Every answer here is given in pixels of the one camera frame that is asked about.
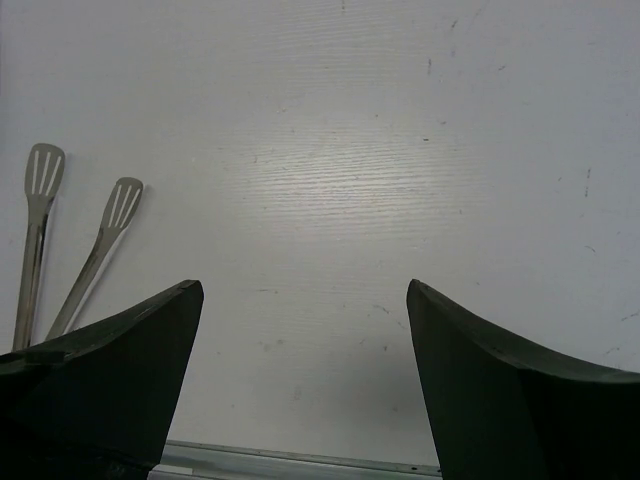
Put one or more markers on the stainless steel serving tongs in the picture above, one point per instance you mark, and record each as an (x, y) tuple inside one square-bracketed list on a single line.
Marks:
[(43, 177)]

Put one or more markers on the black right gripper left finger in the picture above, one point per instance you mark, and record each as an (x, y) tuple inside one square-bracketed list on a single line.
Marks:
[(98, 402)]

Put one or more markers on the aluminium table edge rail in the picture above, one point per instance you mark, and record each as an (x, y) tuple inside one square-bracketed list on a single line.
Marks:
[(186, 460)]

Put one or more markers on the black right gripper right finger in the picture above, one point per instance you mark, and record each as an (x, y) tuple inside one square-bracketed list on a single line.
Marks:
[(503, 407)]

